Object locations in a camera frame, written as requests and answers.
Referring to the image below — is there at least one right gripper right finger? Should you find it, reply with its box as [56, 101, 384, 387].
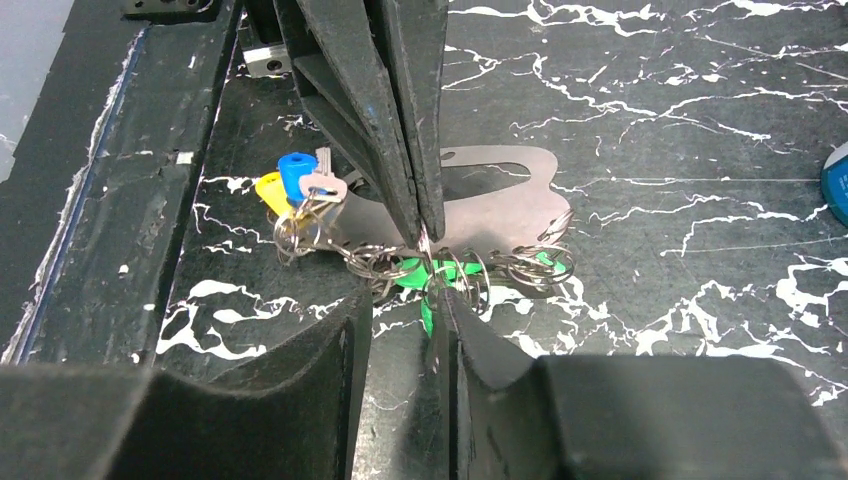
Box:
[437, 291, 847, 479]

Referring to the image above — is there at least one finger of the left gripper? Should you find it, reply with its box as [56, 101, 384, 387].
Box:
[379, 0, 448, 241]
[273, 1, 421, 246]

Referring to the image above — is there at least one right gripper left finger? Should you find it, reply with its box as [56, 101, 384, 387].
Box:
[1, 290, 373, 479]

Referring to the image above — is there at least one blue key tag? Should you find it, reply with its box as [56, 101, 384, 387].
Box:
[277, 147, 348, 206]

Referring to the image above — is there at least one yellow key tag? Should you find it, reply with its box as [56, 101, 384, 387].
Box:
[255, 171, 294, 218]

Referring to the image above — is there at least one green key tag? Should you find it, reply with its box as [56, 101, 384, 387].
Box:
[535, 251, 571, 276]
[394, 258, 485, 337]

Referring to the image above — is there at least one large silver carabiner keyring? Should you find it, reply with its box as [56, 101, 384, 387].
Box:
[316, 145, 570, 257]

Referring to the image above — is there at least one blue round jar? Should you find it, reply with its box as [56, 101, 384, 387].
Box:
[820, 142, 848, 226]

